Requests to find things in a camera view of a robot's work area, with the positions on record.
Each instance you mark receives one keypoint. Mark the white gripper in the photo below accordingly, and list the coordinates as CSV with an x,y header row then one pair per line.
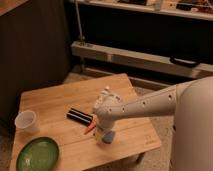
x,y
100,132

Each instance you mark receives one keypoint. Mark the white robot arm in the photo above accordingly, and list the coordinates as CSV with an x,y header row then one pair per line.
x,y
191,105

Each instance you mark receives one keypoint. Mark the green ceramic bowl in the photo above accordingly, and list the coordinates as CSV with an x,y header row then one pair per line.
x,y
40,154

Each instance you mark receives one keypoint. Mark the orange toy carrot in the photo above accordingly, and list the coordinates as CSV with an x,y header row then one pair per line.
x,y
90,127

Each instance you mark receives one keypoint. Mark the black rectangular box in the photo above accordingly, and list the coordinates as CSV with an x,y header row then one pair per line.
x,y
79,116

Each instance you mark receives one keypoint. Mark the clear plastic cup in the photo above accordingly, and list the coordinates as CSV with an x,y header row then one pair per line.
x,y
27,121

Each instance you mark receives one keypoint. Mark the dark cabinet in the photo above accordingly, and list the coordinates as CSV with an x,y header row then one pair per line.
x,y
33,51

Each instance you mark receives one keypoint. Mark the metal pole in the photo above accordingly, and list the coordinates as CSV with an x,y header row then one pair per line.
x,y
81,37

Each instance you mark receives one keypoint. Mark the background shelf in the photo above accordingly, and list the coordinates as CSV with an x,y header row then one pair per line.
x,y
163,7

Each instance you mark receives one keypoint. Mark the grey metal rail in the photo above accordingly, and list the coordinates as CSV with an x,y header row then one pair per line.
x,y
139,60

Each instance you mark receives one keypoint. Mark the black handle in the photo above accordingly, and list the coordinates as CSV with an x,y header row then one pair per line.
x,y
189,64

